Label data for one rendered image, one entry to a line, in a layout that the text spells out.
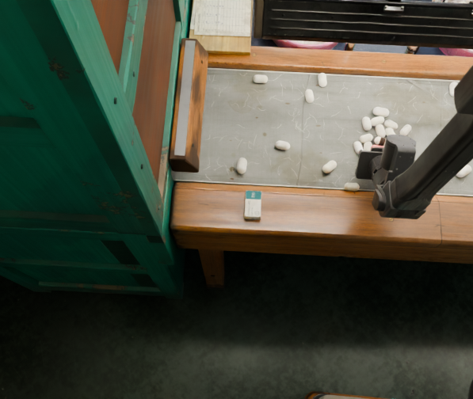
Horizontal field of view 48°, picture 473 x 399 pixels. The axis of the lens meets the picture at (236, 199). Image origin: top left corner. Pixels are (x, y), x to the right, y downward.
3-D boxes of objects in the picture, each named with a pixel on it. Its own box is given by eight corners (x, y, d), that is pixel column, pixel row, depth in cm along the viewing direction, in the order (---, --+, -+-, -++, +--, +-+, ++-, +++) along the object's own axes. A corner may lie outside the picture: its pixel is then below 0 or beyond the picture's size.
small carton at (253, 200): (260, 220, 115) (261, 217, 113) (244, 218, 115) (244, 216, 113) (261, 194, 117) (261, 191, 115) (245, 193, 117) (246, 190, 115)
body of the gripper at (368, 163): (359, 147, 114) (364, 163, 108) (406, 150, 114) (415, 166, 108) (354, 174, 118) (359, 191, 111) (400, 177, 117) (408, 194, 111)
